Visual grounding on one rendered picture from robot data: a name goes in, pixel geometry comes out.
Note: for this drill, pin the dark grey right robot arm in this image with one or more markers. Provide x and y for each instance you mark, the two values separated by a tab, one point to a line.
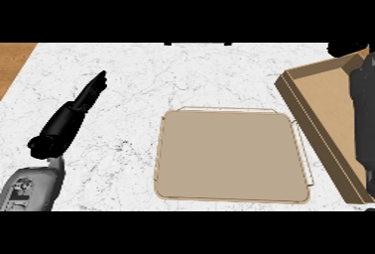
364	125

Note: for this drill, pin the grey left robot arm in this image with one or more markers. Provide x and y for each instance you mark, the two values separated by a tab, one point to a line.
29	188

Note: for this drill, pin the brown cardboard box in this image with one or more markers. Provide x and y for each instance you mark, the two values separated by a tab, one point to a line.
324	96

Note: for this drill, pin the beige tray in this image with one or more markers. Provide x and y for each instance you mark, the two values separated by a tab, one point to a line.
228	155

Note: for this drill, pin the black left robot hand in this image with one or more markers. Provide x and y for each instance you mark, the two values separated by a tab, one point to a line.
60	132

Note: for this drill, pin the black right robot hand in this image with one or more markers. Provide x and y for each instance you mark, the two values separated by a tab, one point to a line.
345	49

